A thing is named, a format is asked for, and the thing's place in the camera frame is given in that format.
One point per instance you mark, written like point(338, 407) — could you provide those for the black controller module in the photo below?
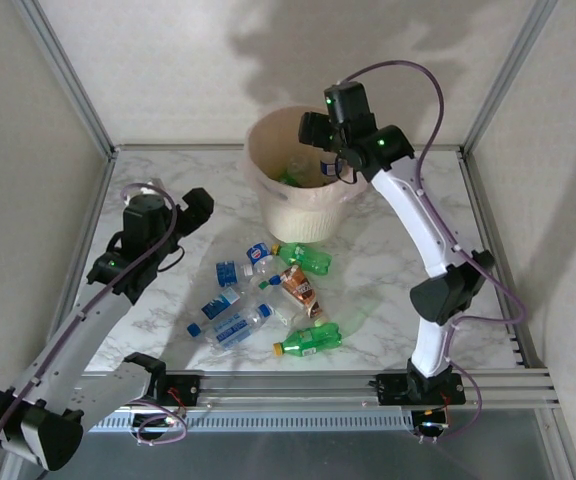
point(430, 425)
point(155, 424)

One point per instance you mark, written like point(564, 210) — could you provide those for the aluminium frame rail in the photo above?
point(91, 225)
point(484, 210)

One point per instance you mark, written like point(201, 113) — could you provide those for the blue logo label bottle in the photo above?
point(257, 254)

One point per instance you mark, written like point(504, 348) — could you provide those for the white plastic bin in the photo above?
point(298, 220)

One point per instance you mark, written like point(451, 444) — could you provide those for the grey metal panel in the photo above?
point(293, 457)

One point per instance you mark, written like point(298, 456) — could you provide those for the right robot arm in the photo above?
point(413, 215)

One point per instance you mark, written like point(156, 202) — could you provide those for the clear bottle blue label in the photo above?
point(327, 167)
point(220, 305)
point(225, 274)

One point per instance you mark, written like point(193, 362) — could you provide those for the wide aluminium mounting rail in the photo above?
point(288, 390)

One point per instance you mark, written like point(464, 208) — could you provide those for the translucent bin liner bag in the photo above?
point(268, 150)

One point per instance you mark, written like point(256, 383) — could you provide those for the clear bottle green cap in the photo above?
point(283, 307)

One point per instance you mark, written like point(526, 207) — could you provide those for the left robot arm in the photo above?
point(75, 345)

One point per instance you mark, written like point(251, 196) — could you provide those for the clear bottle blue cap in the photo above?
point(233, 330)

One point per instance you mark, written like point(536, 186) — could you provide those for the brown label drink bottle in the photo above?
point(300, 290)

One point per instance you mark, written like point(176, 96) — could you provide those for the green bottle yellow cap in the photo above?
point(313, 340)
point(303, 257)

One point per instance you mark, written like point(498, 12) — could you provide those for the aluminium frame post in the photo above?
point(563, 450)
point(68, 75)
point(506, 75)

